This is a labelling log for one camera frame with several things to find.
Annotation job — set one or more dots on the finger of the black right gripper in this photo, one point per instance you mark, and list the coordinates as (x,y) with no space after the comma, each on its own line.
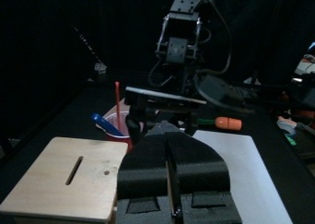
(134,126)
(191,121)

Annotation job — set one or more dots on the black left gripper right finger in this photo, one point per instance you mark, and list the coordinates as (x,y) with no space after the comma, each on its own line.
(203,172)

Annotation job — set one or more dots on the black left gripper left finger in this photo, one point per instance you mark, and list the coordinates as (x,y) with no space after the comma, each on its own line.
(142,172)

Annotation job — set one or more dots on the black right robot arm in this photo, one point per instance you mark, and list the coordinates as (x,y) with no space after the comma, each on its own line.
(180,49)

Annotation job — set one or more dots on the white cutting board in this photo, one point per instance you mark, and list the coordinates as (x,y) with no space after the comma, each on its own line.
(250,172)

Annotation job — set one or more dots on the red plastic cup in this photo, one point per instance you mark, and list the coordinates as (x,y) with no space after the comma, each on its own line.
(123,138)

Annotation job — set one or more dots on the blue plastic utensil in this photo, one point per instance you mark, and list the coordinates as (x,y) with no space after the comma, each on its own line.
(106,124)

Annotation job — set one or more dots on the red plastic utensil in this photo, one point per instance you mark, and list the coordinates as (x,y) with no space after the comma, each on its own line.
(118,104)

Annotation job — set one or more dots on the orange toy carrot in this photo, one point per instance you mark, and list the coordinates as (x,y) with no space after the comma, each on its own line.
(227,123)

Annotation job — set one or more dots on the wooden box with slot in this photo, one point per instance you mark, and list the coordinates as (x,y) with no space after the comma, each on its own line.
(62,172)

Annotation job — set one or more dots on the grey frame corner bracket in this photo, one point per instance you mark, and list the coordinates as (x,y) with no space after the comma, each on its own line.
(100,68)

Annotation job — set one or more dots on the thin diagonal frame rod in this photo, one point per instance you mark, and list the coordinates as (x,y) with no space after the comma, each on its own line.
(87,44)

